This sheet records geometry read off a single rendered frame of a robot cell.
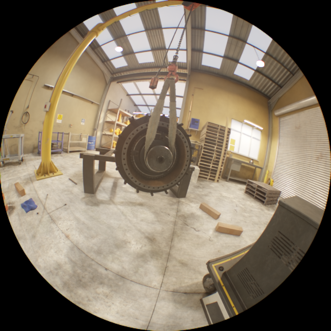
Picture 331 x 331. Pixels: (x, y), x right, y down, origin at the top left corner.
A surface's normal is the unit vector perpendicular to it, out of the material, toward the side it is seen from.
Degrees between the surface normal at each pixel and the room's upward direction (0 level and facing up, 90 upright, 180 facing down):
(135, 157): 90
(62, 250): 0
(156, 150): 90
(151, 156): 90
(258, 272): 90
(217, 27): 167
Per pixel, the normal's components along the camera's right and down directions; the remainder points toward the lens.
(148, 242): 0.19, -0.96
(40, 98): 0.96, 0.22
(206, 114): -0.18, 0.15
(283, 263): -0.98, -0.17
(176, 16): -0.23, 0.97
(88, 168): 0.35, 0.24
